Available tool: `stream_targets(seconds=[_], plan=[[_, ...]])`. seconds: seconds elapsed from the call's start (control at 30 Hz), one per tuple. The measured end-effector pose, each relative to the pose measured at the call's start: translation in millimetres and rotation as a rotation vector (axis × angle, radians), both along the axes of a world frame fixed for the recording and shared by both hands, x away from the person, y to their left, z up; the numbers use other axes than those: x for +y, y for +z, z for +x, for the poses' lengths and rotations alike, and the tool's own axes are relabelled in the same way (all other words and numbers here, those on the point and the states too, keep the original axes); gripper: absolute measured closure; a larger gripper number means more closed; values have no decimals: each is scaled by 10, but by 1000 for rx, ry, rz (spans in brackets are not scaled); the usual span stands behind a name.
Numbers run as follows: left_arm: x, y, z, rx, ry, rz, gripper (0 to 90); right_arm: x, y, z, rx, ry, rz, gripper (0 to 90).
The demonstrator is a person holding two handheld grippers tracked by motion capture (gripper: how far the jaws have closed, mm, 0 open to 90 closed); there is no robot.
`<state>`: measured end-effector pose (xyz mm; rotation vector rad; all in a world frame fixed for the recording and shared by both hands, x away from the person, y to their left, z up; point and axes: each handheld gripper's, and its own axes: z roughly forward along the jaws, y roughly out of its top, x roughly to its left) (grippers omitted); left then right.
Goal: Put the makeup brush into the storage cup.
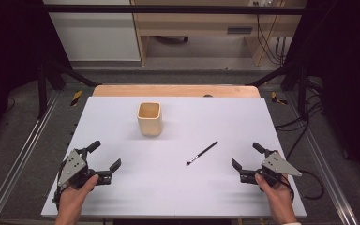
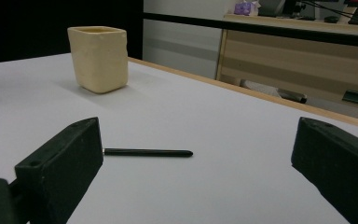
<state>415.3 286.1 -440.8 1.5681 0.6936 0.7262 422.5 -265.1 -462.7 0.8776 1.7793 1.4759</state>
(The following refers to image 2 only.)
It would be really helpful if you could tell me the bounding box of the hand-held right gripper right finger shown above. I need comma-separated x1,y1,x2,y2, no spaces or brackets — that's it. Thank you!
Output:
291,117,358,224

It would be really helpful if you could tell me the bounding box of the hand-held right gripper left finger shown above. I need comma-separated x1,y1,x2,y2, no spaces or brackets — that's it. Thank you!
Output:
14,117,104,224

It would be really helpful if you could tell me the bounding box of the black pen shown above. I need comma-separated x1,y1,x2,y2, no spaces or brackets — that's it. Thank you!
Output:
102,147,194,158

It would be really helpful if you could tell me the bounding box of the beige square cup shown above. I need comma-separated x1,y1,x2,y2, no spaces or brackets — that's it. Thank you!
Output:
67,25,130,94

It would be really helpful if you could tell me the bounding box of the light wooden desk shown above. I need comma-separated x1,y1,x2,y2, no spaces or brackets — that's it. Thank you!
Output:
215,13,358,114

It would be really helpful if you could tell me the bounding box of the black curtain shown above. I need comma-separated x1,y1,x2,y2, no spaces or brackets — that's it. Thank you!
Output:
0,0,144,65

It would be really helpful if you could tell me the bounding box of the white cabinet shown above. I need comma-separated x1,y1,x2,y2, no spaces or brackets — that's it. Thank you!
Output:
143,18,224,80

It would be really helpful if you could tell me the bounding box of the purple tissue pack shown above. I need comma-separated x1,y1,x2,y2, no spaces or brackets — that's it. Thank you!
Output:
233,1,261,17

